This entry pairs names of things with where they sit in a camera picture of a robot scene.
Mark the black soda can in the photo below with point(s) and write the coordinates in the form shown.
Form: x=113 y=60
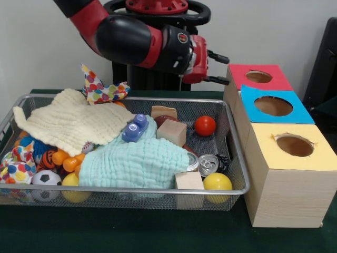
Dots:
x=209 y=165

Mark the black chair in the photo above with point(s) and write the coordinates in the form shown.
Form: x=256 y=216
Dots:
x=324 y=63

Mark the small wooden cube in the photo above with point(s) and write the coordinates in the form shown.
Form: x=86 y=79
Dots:
x=189 y=181

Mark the blue toy car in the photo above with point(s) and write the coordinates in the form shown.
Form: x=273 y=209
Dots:
x=135 y=129

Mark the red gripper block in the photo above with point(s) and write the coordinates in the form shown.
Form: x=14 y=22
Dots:
x=200 y=58

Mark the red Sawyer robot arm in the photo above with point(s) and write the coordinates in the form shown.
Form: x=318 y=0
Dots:
x=126 y=37

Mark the colourful polka-dot cloth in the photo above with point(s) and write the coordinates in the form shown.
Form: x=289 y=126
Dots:
x=100 y=90

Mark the large wooden cube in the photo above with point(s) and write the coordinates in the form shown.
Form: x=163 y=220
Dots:
x=172 y=133

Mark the mint green muslin cloth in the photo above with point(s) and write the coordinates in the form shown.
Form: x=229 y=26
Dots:
x=137 y=163

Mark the yellow smiley ball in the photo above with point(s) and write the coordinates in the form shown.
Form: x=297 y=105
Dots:
x=217 y=182

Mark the pale yellow muslin cloth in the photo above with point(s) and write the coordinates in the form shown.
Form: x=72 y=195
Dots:
x=73 y=124

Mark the brown toy football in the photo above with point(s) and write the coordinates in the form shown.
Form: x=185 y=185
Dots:
x=164 y=119

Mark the red ball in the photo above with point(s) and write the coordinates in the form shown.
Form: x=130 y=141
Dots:
x=205 y=126

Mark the black and white soccer ball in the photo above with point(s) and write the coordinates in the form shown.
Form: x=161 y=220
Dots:
x=46 y=179

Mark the clear mesh bin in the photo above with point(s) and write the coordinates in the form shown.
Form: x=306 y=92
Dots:
x=31 y=103

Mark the wooden box with three holes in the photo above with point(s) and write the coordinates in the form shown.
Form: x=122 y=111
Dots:
x=287 y=184

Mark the flat tan wooden block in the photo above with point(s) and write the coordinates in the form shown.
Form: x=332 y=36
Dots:
x=163 y=111

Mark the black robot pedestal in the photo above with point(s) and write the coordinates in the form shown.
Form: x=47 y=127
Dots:
x=158 y=81

